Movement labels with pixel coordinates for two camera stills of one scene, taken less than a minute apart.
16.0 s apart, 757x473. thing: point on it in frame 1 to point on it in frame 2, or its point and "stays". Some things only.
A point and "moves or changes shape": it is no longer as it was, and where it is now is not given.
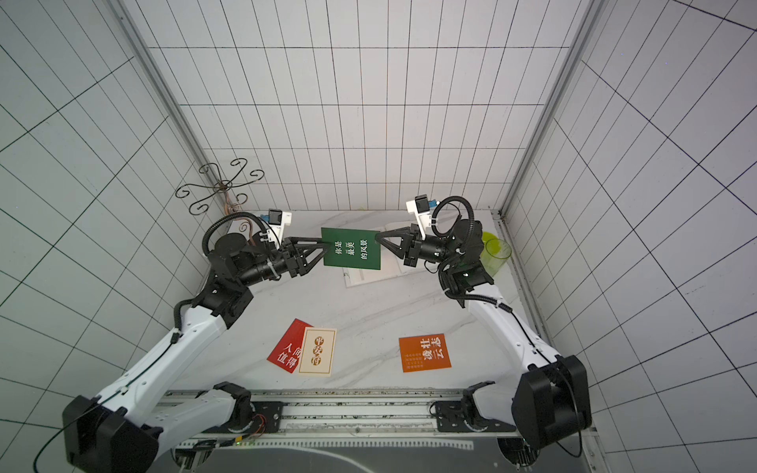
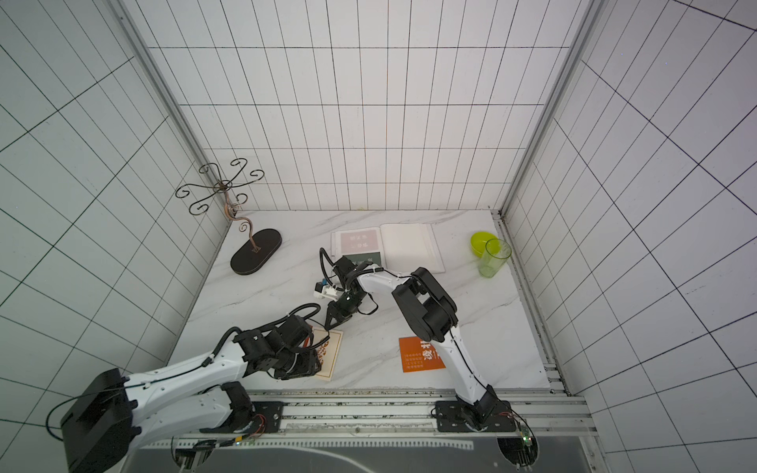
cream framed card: x=317 y=351 stays
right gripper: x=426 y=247 to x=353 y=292
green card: x=351 y=248 moves or changes shape
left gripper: x=301 y=265 to x=307 y=369
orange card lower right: x=424 y=353 stays
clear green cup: x=495 y=254 stays
